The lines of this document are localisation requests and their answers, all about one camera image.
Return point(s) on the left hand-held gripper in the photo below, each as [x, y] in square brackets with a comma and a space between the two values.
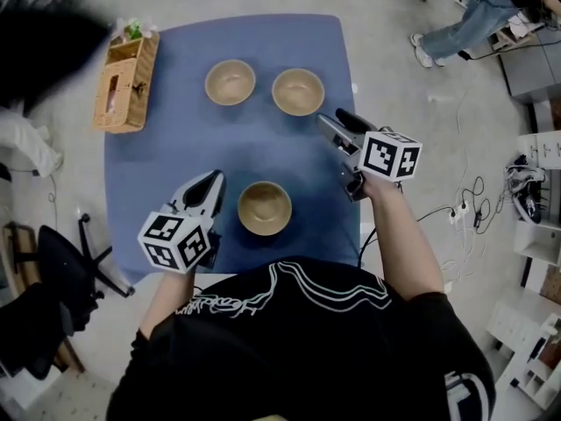
[175, 244]

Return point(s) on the white cloth bundle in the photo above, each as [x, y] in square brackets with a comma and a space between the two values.
[22, 138]

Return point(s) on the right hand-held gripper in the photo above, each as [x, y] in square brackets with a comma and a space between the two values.
[385, 156]

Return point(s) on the wicker tissue box organizer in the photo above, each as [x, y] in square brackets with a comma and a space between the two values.
[125, 103]

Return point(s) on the white compartment shelf unit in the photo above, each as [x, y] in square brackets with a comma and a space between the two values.
[513, 323]

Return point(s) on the tan ceramic bowl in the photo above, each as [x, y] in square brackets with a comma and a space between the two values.
[264, 207]
[298, 91]
[230, 81]

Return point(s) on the grey cabinet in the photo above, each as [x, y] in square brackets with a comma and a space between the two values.
[530, 68]

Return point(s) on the person's black printed t-shirt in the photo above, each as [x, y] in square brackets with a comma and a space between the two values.
[285, 358]

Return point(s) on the blue tablecloth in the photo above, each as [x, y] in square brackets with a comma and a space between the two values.
[197, 147]

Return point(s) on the green and white flower decoration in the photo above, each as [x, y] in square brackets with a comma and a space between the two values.
[135, 30]

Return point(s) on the person's left forearm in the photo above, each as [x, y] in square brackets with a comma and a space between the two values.
[168, 296]

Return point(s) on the black swivel chair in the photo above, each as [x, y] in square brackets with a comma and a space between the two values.
[66, 270]

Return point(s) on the person's right forearm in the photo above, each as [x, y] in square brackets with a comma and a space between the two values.
[403, 244]

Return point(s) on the dark sneaker with white stripes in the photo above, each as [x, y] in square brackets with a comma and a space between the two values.
[528, 204]

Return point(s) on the white power strip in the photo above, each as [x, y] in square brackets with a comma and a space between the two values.
[459, 211]

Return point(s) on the small wooden stool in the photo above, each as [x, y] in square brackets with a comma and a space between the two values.
[510, 35]

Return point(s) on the white cabinet with drawers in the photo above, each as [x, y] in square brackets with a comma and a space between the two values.
[541, 147]

